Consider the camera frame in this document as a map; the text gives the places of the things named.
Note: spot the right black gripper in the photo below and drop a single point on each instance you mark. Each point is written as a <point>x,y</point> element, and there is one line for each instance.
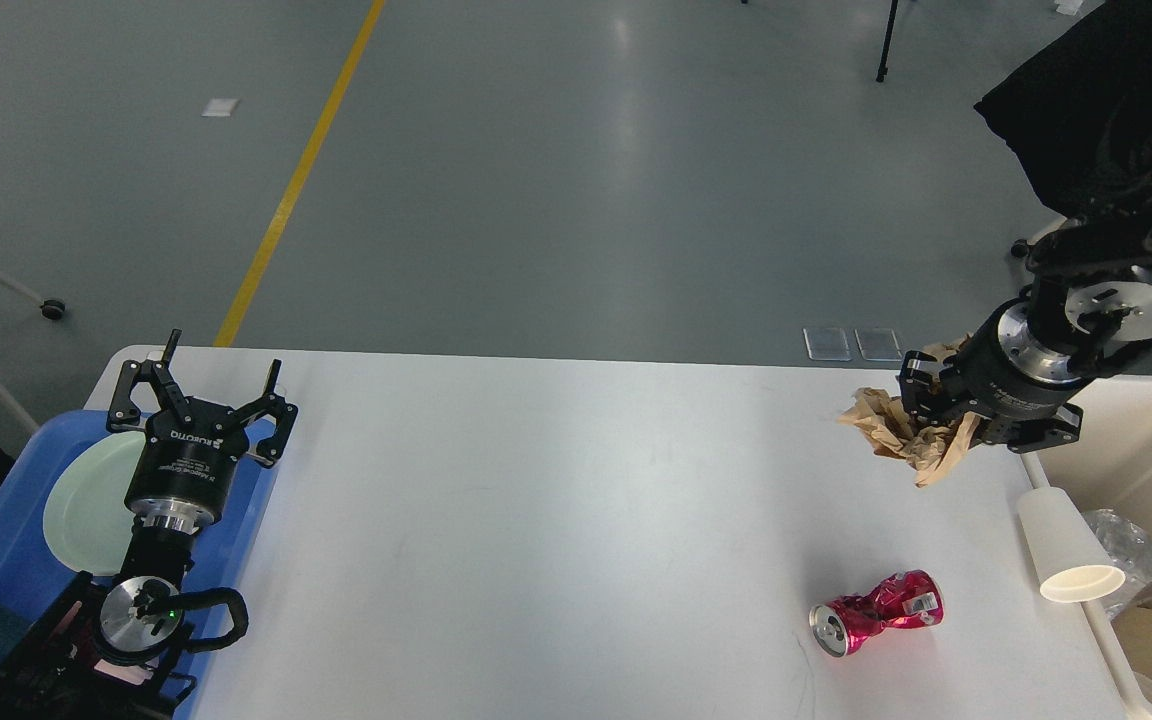
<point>1022,388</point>

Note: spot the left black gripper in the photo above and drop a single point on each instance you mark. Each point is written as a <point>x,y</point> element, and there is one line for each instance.
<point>183,478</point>

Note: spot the brown napkin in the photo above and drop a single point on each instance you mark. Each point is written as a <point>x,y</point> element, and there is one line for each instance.
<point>931,450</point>

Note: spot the green plate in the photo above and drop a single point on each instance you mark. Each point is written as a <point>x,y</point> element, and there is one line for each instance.
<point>87,526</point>

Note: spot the crushed red can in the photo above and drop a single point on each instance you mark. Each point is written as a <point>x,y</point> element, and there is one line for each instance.
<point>905,601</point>

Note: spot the aluminium foil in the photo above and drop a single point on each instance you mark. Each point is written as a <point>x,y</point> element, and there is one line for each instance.
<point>1130,548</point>

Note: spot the pink ribbed mug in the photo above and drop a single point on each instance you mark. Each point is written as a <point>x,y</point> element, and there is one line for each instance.
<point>137,663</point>

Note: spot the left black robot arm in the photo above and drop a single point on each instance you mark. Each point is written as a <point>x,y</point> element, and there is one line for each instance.
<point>156,596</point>

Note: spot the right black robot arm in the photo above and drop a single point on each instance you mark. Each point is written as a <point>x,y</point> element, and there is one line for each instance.
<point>1086,315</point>

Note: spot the blue plastic tray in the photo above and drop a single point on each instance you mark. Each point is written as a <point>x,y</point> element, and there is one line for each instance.
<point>31,578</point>

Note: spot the black jacket on chair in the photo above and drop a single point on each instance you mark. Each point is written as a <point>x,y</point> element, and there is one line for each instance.
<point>1078,114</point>

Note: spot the black tripod leg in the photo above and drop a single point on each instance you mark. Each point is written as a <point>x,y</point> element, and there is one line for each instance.
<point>883,66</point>

